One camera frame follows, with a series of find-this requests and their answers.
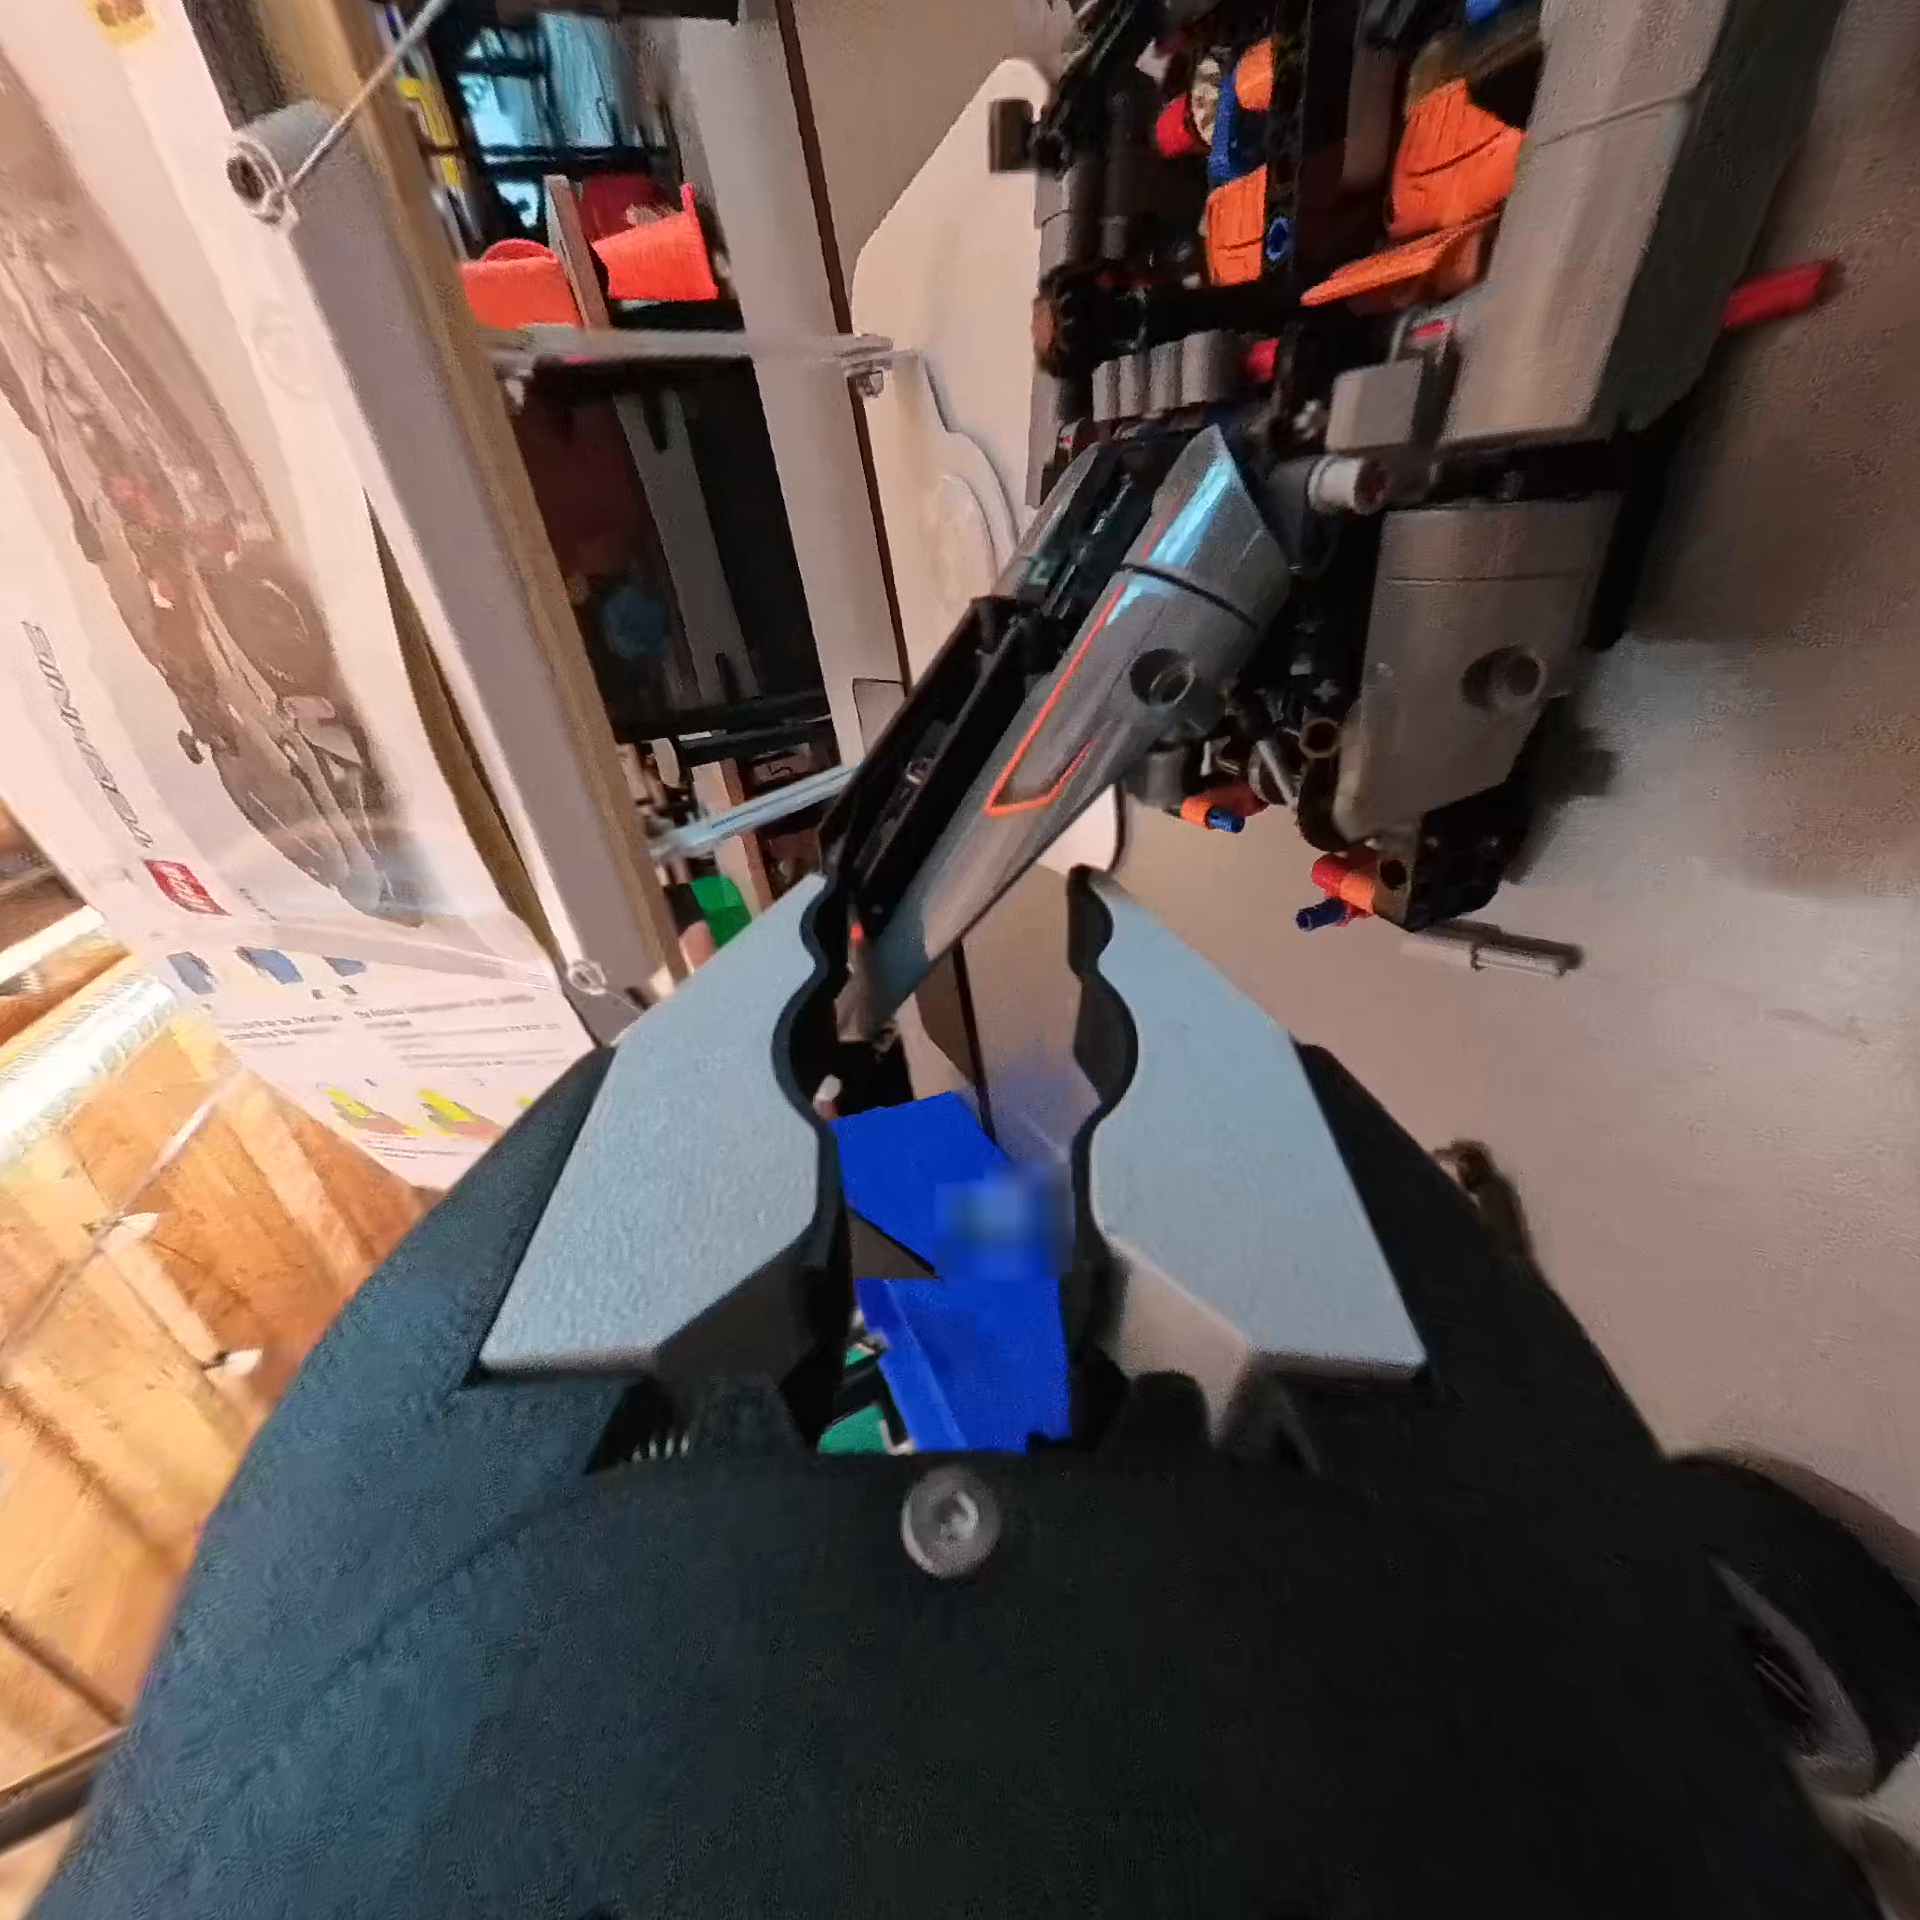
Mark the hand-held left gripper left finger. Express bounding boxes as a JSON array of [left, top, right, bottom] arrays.
[[480, 877, 845, 1414]]

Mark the white metal stand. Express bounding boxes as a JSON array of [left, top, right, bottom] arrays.
[[486, 58, 1120, 873]]

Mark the white printed sheet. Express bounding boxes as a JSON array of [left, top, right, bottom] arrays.
[[0, 0, 601, 1185]]

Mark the blue plastic bin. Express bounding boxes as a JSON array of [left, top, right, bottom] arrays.
[[832, 1093, 1074, 1454]]

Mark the lego car chassis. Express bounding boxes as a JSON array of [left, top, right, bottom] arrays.
[[815, 0, 1846, 1052]]

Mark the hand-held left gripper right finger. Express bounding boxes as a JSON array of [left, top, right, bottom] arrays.
[[1065, 866, 1425, 1414]]

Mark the orange plastic part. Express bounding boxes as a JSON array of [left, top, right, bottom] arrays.
[[457, 238, 583, 329], [592, 182, 725, 304]]

